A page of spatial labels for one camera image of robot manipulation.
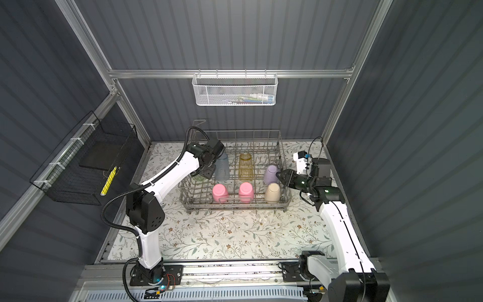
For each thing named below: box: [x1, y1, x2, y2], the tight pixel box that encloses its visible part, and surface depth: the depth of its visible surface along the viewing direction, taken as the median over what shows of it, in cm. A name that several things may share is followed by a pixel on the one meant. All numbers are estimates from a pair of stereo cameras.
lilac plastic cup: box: [263, 164, 280, 186], surface depth 92 cm
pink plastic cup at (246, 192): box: [238, 181, 255, 204], surface depth 85 cm
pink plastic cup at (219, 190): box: [211, 183, 229, 203], surface depth 85 cm
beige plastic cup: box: [264, 182, 282, 204], surface depth 86 cm
